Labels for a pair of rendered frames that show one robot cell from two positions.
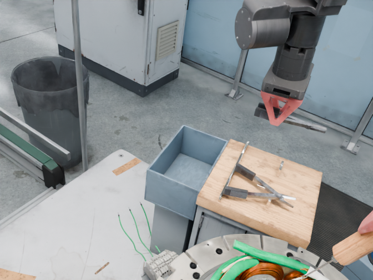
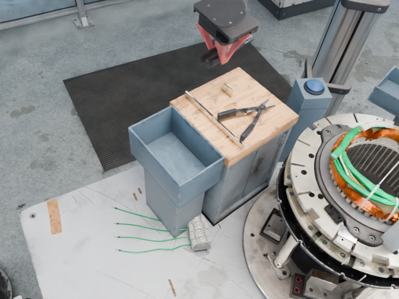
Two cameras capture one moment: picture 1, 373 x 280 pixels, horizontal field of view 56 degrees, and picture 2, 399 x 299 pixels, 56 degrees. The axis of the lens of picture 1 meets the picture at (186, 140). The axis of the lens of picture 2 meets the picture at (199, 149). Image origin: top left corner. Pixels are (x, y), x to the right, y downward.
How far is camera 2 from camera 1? 0.48 m
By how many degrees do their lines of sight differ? 45
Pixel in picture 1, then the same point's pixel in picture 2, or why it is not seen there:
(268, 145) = (27, 78)
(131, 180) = (78, 219)
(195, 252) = (300, 188)
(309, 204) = (266, 94)
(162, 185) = (195, 183)
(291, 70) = not seen: hidden behind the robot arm
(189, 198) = (217, 169)
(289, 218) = (275, 114)
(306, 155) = (64, 59)
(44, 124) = not seen: outside the picture
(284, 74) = not seen: hidden behind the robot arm
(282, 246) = (311, 133)
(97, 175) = (47, 252)
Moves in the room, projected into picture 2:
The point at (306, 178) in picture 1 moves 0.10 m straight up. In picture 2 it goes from (240, 80) to (249, 43)
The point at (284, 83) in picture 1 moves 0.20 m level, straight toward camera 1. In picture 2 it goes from (241, 26) to (342, 96)
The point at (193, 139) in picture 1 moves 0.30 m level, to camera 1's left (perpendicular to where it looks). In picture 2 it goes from (142, 130) to (26, 244)
